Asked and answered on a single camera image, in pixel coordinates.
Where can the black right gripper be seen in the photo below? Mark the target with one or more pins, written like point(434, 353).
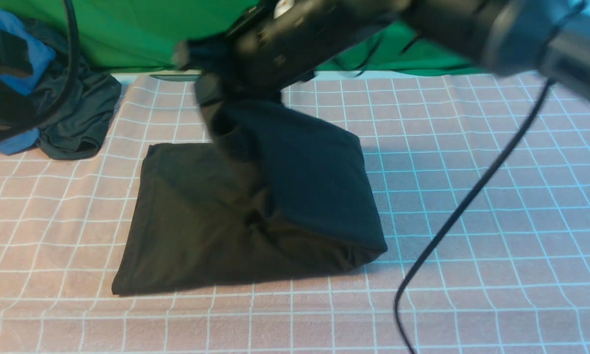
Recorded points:
point(278, 43)

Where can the gray long-sleeve top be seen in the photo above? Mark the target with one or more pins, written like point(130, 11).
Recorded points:
point(276, 195)

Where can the gray left robot arm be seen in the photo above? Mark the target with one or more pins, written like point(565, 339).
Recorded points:
point(18, 113)

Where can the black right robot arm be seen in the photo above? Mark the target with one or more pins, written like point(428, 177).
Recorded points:
point(508, 37)

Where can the green backdrop cloth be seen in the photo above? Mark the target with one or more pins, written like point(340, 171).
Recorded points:
point(139, 36)

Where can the dark crumpled garment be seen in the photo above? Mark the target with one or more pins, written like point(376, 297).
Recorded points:
point(79, 127)

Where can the pink grid-pattern table cloth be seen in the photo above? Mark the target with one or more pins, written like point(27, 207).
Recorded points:
point(512, 276)

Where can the blue crumpled garment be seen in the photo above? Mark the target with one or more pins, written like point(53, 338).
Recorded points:
point(40, 57)

